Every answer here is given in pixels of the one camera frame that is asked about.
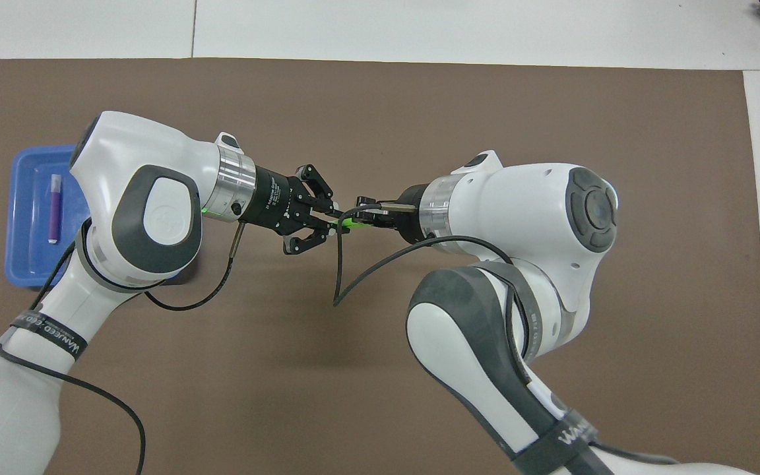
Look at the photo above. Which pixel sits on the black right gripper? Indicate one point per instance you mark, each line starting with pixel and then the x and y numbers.
pixel 410 218

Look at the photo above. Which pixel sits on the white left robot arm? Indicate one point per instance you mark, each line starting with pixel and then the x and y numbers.
pixel 156 218

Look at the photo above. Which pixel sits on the green test tube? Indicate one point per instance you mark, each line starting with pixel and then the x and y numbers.
pixel 352 224

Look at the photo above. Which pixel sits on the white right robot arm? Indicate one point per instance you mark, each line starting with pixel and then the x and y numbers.
pixel 525 204

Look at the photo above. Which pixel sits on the blue plastic tray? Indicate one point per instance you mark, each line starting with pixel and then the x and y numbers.
pixel 24 198

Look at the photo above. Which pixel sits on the purple marker pen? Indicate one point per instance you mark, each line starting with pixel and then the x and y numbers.
pixel 55 211

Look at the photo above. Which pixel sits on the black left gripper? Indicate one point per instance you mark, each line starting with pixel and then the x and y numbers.
pixel 278 201

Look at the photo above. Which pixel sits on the brown table mat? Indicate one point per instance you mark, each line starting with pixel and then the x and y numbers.
pixel 380 396

